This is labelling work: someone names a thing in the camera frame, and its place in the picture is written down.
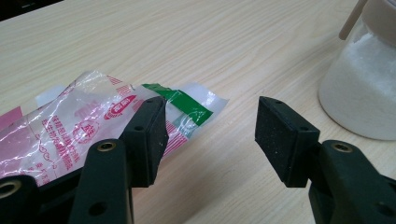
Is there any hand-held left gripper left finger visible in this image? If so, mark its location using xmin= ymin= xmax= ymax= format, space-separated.
xmin=120 ymin=95 xmax=170 ymax=189

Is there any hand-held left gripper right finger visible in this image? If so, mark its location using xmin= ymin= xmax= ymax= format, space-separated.
xmin=254 ymin=95 xmax=321 ymax=189

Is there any pink printed plastic bag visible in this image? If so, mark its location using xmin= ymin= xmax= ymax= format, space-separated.
xmin=0 ymin=69 xmax=230 ymax=188

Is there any clear plastic cup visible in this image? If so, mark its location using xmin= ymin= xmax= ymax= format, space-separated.
xmin=318 ymin=18 xmax=396 ymax=141

